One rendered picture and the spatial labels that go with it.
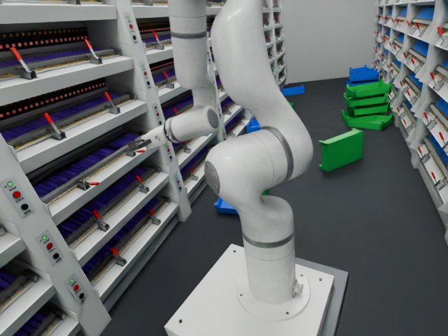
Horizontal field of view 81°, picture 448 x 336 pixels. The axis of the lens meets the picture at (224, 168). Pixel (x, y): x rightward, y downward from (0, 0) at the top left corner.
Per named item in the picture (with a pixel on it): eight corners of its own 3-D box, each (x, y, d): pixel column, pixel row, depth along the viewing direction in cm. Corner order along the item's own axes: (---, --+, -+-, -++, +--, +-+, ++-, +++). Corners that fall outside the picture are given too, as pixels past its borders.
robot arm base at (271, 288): (318, 273, 71) (319, 215, 64) (298, 335, 57) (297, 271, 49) (253, 253, 81) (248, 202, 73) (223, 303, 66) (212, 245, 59)
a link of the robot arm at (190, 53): (191, 21, 76) (196, 117, 95) (163, 32, 64) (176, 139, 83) (220, 23, 73) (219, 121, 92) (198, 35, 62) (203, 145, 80)
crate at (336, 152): (362, 158, 182) (353, 154, 189) (363, 131, 173) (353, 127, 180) (327, 172, 174) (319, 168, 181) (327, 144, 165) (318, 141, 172)
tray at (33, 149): (147, 111, 125) (145, 81, 117) (23, 175, 77) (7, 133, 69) (112, 101, 130) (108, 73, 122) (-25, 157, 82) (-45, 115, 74)
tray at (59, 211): (159, 148, 134) (158, 131, 128) (54, 227, 85) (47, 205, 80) (126, 138, 139) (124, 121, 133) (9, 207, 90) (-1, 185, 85)
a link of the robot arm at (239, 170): (306, 233, 59) (305, 129, 49) (235, 270, 51) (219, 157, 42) (271, 209, 69) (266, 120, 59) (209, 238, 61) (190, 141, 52)
